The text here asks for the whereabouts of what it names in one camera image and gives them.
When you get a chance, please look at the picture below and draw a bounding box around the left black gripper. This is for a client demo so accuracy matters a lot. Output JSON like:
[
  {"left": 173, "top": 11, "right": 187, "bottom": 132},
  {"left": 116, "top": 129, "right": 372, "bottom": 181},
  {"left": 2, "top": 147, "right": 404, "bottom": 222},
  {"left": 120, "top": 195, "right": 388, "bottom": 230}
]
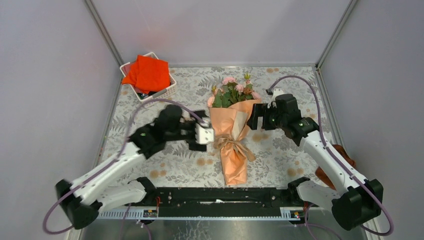
[{"left": 164, "top": 110, "right": 209, "bottom": 151}]

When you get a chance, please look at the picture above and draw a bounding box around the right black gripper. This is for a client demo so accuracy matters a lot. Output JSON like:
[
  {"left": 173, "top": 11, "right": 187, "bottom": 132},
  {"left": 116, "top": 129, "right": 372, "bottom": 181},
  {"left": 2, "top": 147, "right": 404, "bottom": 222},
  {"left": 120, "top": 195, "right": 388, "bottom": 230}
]
[{"left": 246, "top": 103, "right": 287, "bottom": 131}]

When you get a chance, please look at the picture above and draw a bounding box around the tan ribbon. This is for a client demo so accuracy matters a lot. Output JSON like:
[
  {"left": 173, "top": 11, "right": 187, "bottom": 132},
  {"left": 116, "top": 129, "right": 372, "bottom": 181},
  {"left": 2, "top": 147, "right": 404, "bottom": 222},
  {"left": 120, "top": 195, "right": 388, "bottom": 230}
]
[{"left": 213, "top": 134, "right": 256, "bottom": 162}]

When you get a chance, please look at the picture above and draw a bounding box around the beige kraft wrapping paper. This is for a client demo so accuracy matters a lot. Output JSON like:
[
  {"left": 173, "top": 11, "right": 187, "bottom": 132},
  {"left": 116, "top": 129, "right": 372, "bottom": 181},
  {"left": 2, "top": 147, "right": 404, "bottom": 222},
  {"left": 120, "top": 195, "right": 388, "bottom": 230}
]
[{"left": 209, "top": 99, "right": 261, "bottom": 186}]

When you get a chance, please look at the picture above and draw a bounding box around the pink fake flower bouquet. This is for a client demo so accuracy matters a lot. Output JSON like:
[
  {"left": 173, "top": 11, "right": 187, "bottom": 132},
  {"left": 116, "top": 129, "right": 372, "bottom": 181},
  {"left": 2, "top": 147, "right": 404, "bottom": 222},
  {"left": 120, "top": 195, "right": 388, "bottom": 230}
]
[{"left": 207, "top": 72, "right": 262, "bottom": 108}]

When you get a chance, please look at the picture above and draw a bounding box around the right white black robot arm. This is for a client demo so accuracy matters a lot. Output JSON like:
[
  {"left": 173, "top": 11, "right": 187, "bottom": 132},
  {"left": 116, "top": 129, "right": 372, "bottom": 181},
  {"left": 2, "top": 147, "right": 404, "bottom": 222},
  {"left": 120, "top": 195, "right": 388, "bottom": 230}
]
[{"left": 247, "top": 94, "right": 384, "bottom": 231}]

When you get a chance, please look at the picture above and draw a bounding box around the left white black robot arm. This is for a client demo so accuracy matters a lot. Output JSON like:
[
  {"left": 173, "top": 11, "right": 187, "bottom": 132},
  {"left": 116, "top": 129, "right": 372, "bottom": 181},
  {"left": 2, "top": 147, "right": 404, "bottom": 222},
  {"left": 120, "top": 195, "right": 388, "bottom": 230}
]
[{"left": 55, "top": 103, "right": 215, "bottom": 230}]

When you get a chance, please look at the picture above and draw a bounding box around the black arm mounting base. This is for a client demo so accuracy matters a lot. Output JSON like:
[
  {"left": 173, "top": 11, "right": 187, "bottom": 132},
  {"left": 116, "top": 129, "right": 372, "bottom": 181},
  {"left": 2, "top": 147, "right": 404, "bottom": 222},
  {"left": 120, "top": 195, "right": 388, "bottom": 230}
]
[{"left": 124, "top": 186, "right": 321, "bottom": 219}]

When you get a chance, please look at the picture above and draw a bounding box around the floral patterned table mat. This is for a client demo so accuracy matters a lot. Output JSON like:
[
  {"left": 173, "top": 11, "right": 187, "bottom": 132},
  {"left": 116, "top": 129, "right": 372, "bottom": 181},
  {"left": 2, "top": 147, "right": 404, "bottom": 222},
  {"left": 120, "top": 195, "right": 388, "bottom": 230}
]
[{"left": 101, "top": 66, "right": 333, "bottom": 188}]

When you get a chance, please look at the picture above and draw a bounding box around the orange cloth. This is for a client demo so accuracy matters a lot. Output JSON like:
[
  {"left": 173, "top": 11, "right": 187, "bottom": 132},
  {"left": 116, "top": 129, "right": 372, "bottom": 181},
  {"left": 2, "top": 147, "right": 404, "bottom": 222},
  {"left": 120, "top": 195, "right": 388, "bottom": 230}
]
[{"left": 121, "top": 55, "right": 171, "bottom": 94}]

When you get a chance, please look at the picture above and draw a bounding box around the brown cloth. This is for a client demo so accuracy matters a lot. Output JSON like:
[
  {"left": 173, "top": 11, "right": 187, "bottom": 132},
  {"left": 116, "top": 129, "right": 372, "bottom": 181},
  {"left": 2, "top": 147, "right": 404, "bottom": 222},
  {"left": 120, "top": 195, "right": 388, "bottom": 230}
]
[{"left": 315, "top": 144, "right": 357, "bottom": 191}]

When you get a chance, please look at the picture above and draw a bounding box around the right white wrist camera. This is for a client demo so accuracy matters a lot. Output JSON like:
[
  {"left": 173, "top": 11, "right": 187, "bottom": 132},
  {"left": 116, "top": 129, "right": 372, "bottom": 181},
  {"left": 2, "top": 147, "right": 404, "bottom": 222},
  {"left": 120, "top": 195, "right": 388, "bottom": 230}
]
[{"left": 266, "top": 88, "right": 285, "bottom": 101}]

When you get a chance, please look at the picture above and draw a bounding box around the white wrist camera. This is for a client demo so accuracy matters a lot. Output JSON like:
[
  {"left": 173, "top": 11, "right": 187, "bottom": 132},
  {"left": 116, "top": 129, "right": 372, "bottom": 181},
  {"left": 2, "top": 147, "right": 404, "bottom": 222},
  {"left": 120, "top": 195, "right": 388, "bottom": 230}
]
[
  {"left": 195, "top": 122, "right": 215, "bottom": 145},
  {"left": 266, "top": 88, "right": 285, "bottom": 101}
]

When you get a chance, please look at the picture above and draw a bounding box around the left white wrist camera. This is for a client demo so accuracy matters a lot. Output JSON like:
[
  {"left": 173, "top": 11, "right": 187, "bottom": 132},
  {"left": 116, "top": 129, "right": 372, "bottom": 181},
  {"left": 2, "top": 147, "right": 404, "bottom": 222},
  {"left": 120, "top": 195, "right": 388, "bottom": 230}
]
[{"left": 195, "top": 122, "right": 215, "bottom": 145}]

